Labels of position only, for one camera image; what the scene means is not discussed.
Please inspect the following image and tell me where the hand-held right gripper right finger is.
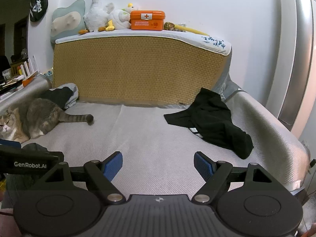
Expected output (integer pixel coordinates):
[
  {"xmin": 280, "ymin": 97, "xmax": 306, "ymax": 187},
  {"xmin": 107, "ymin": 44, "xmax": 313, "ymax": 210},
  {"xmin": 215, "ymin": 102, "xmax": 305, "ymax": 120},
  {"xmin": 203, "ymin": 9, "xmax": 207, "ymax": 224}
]
[{"xmin": 191, "ymin": 151, "xmax": 284, "ymax": 205}]

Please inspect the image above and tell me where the teal cloud-shaped pillow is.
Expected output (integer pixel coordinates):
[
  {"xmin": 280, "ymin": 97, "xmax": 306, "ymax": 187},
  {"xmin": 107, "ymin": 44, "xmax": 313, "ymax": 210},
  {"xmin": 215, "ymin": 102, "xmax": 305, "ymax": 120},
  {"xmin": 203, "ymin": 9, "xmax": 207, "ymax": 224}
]
[{"xmin": 51, "ymin": 0, "xmax": 86, "ymax": 46}]

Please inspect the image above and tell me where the silver wardrobe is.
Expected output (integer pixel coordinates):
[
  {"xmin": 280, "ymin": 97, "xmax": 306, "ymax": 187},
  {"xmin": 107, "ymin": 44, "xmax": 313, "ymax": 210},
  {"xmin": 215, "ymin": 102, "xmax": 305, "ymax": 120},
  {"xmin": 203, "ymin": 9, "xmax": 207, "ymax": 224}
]
[{"xmin": 265, "ymin": 0, "xmax": 316, "ymax": 141}]

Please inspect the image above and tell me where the yellow stick toy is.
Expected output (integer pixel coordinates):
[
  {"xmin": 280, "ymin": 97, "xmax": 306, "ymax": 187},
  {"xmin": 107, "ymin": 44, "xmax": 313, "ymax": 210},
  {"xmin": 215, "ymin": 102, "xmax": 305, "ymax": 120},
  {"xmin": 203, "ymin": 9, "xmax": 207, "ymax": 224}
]
[{"xmin": 176, "ymin": 24, "xmax": 210, "ymax": 36}]

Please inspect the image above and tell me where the folded woven rattan mattress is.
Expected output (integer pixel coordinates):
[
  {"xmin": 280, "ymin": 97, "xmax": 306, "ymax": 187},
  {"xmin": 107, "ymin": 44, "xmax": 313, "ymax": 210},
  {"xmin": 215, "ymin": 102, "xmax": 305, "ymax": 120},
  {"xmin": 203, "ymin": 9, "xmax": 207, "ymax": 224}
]
[{"xmin": 53, "ymin": 28, "xmax": 232, "ymax": 109}]

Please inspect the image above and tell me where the black hanging bag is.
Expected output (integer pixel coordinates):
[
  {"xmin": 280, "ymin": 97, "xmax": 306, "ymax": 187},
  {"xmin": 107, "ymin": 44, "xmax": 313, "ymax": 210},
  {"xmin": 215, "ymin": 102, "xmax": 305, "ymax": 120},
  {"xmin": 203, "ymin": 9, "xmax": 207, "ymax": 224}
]
[{"xmin": 29, "ymin": 0, "xmax": 49, "ymax": 22}]

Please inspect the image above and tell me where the dark wooden cabinet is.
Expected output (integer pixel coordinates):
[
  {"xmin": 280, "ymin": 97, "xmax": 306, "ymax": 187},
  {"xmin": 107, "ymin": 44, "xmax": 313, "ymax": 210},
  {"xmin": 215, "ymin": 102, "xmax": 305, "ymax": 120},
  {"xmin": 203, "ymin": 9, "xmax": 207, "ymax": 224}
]
[{"xmin": 0, "ymin": 17, "xmax": 29, "ymax": 66}]

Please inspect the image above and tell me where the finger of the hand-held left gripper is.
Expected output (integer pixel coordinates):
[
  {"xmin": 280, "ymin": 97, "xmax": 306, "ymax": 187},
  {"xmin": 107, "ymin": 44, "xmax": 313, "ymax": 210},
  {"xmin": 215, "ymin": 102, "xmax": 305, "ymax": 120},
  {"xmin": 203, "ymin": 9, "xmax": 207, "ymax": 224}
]
[{"xmin": 0, "ymin": 139, "xmax": 22, "ymax": 150}]

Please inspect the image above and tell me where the white goose plush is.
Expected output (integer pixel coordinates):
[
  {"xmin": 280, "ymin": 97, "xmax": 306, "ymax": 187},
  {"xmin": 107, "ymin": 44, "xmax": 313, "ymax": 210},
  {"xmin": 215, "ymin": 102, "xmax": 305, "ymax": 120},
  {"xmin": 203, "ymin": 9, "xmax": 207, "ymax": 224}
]
[{"xmin": 78, "ymin": 0, "xmax": 115, "ymax": 34}]

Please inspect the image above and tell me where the grey and black clothes pile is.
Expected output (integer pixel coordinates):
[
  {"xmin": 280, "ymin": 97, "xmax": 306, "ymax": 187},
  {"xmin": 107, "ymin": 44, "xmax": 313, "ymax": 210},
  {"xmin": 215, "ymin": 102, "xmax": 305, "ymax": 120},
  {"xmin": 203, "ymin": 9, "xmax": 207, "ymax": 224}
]
[{"xmin": 41, "ymin": 83, "xmax": 79, "ymax": 110}]

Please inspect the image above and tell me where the grey and ginger cat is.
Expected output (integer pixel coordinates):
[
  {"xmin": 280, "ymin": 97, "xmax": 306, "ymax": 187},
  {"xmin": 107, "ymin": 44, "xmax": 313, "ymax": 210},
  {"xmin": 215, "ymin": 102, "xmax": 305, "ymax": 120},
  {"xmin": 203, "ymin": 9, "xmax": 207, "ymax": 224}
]
[{"xmin": 0, "ymin": 98, "xmax": 94, "ymax": 144}]

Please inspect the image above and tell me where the orange first aid box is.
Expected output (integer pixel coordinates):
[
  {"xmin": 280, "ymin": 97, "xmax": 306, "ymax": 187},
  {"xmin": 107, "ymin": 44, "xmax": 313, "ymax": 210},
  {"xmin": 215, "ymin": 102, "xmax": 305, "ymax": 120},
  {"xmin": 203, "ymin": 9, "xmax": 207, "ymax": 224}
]
[{"xmin": 130, "ymin": 10, "xmax": 166, "ymax": 31}]

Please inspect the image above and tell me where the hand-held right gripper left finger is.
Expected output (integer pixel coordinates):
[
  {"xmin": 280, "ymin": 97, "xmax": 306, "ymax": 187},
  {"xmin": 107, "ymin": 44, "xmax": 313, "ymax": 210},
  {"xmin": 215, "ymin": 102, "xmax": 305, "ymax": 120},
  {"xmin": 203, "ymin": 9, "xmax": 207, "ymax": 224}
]
[{"xmin": 32, "ymin": 151, "xmax": 126, "ymax": 205}]

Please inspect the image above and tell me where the grey patterned pillow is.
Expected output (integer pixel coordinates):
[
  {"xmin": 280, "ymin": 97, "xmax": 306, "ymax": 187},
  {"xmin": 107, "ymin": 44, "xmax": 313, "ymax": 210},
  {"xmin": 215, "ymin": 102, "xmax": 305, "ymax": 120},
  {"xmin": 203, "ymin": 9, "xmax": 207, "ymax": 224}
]
[{"xmin": 213, "ymin": 74, "xmax": 245, "ymax": 102}]

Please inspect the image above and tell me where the stack of books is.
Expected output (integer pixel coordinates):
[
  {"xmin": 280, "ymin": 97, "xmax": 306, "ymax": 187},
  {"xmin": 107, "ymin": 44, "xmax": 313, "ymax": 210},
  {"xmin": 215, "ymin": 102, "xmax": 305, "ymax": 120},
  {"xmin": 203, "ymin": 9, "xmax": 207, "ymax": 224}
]
[{"xmin": 0, "ymin": 75, "xmax": 25, "ymax": 102}]

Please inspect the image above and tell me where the white duck plush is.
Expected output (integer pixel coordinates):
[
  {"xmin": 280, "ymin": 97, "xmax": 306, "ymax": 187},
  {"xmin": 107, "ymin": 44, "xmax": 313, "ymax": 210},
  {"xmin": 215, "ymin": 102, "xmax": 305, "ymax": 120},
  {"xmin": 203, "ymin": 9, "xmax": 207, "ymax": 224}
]
[{"xmin": 105, "ymin": 3, "xmax": 139, "ymax": 31}]

